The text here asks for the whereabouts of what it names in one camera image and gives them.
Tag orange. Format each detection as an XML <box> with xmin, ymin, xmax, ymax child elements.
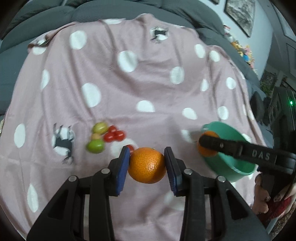
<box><xmin>128</xmin><ymin>147</ymin><xmax>166</xmax><ymax>184</ymax></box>
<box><xmin>197</xmin><ymin>131</ymin><xmax>220</xmax><ymax>158</ymax></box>

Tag red cherry tomato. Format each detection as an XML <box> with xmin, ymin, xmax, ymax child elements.
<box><xmin>103</xmin><ymin>132</ymin><xmax>115</xmax><ymax>143</ymax></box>
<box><xmin>114</xmin><ymin>130</ymin><xmax>126</xmax><ymax>142</ymax></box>
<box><xmin>108</xmin><ymin>125</ymin><xmax>118</xmax><ymax>133</ymax></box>
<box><xmin>126</xmin><ymin>144</ymin><xmax>135</xmax><ymax>155</ymax></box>

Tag right hand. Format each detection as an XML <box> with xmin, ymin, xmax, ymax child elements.
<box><xmin>251</xmin><ymin>174</ymin><xmax>271</xmax><ymax>215</ymax></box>

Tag green plastic bowl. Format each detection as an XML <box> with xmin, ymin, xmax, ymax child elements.
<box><xmin>201</xmin><ymin>121</ymin><xmax>256</xmax><ymax>182</ymax></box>

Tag small tan fruit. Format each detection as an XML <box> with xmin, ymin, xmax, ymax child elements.
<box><xmin>90</xmin><ymin>133</ymin><xmax>102</xmax><ymax>140</ymax></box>

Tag colourful toy pile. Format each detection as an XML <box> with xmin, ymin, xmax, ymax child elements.
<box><xmin>223</xmin><ymin>25</ymin><xmax>255</xmax><ymax>70</ymax></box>

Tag dark grey sofa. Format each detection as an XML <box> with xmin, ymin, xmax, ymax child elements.
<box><xmin>0</xmin><ymin>0</ymin><xmax>273</xmax><ymax>144</ymax></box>

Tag framed wall picture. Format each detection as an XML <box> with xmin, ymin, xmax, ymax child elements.
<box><xmin>224</xmin><ymin>0</ymin><xmax>255</xmax><ymax>38</ymax></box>

